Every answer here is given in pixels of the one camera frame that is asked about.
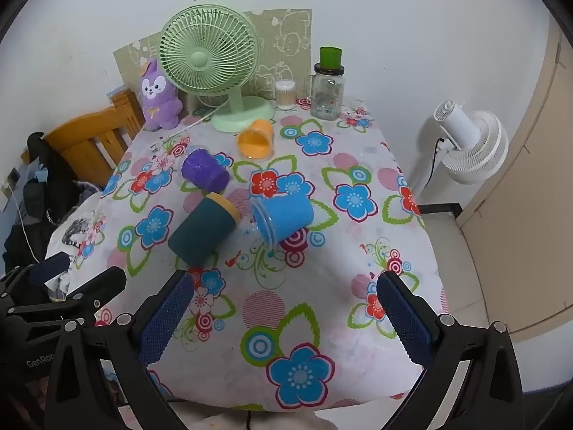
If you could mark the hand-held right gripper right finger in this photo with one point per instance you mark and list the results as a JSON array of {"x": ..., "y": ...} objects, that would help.
[{"x": 405, "y": 322}]

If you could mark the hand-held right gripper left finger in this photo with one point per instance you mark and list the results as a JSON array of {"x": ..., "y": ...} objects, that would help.
[{"x": 164, "y": 320}]

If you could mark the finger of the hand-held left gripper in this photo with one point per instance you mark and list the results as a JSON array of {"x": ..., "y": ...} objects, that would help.
[
  {"x": 49, "y": 269},
  {"x": 105, "y": 283}
]

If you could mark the dark teal cup yellow rim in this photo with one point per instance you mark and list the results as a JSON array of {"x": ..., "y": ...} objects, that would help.
[{"x": 199, "y": 233}]

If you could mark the blue cup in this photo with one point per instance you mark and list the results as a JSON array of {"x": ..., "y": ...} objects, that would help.
[{"x": 286, "y": 219}]

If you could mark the purple cup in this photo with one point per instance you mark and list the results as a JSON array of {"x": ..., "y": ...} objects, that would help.
[{"x": 203, "y": 170}]

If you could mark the orange cup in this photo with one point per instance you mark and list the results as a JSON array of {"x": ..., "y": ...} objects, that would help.
[{"x": 259, "y": 136}]

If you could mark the green cup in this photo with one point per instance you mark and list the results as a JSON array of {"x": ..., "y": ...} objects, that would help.
[{"x": 330, "y": 57}]

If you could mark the white printed cloth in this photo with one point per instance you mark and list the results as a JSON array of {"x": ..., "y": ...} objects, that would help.
[{"x": 74, "y": 233}]

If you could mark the black clothing pile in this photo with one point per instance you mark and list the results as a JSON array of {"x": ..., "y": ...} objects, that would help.
[{"x": 44, "y": 179}]

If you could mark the wooden chair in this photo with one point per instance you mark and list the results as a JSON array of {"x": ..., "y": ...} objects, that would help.
[{"x": 85, "y": 132}]

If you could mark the floral tablecloth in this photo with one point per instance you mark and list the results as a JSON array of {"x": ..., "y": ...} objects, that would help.
[{"x": 313, "y": 179}]

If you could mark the purple plush toy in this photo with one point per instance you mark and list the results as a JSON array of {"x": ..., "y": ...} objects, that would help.
[{"x": 156, "y": 98}]

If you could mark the white standing fan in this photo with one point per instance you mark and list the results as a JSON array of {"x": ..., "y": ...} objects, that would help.
[{"x": 474, "y": 143}]

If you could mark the clear glass jar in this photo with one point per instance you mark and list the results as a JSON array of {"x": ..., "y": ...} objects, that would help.
[{"x": 328, "y": 94}]

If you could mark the green desk fan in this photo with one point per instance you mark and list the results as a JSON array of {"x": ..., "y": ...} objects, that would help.
[{"x": 199, "y": 60}]

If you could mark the cotton swab container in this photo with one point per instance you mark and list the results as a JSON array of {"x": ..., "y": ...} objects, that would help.
[{"x": 285, "y": 96}]

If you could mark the cartoon printed cardboard sheet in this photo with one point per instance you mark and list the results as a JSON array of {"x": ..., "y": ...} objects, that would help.
[{"x": 286, "y": 40}]

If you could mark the wall socket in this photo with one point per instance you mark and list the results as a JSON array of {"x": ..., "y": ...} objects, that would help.
[{"x": 11, "y": 179}]

